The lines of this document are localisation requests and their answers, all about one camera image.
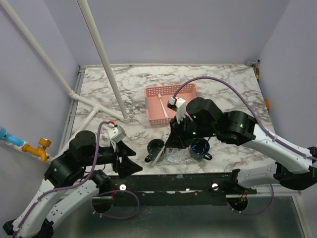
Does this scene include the white toothbrush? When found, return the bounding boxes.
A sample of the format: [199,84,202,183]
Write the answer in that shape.
[158,94,168,118]
[151,145,165,168]

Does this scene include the pink perforated plastic basket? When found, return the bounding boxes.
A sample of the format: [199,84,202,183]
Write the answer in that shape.
[144,83,199,127]

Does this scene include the light blue toothbrush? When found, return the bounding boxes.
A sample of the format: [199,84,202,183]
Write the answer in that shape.
[167,148,179,163]

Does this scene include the orange clip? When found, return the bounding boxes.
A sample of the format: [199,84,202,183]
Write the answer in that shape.
[264,99,269,110]

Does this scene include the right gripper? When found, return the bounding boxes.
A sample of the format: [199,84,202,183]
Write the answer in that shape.
[165,113,216,150]

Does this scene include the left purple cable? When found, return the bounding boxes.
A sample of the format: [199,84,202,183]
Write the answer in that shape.
[11,120,141,238]

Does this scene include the white pvc pipe frame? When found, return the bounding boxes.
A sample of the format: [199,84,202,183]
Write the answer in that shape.
[0,0,130,172]

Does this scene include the dark green mug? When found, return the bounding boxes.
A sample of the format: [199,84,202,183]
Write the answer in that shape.
[144,139,164,163]

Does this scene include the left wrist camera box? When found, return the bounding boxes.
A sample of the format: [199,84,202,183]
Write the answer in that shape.
[107,125,126,151]

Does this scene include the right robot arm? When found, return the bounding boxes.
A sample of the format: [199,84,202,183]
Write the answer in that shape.
[165,97,317,194]

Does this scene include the yellow brass tap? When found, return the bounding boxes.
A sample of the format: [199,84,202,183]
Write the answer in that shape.
[22,137,52,163]

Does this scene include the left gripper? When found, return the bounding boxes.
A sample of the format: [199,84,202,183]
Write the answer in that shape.
[82,138,144,177]

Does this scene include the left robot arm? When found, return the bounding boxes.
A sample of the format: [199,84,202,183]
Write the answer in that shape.
[3,130,143,238]

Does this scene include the blue hose connector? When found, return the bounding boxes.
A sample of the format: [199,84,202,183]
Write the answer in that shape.
[0,126,24,146]

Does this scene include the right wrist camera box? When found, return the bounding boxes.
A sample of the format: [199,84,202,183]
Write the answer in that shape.
[167,97,186,124]

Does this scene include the yellow black tool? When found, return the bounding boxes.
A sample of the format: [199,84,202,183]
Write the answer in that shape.
[256,67,260,80]

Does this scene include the dark blue mug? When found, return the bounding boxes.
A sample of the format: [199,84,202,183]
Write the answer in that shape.
[189,138,212,161]

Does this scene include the purple cable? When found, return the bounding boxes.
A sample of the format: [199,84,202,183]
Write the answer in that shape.
[11,120,141,238]
[172,76,317,216]

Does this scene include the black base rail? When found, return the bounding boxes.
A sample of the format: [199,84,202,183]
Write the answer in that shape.
[81,168,257,206]

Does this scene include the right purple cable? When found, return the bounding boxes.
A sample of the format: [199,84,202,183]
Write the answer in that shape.
[172,76,317,216]

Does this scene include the silver corner bracket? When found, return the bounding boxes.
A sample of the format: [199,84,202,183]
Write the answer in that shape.
[247,59,260,66]

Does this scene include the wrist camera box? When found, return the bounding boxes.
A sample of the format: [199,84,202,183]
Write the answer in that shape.
[167,97,186,124]
[107,125,126,151]

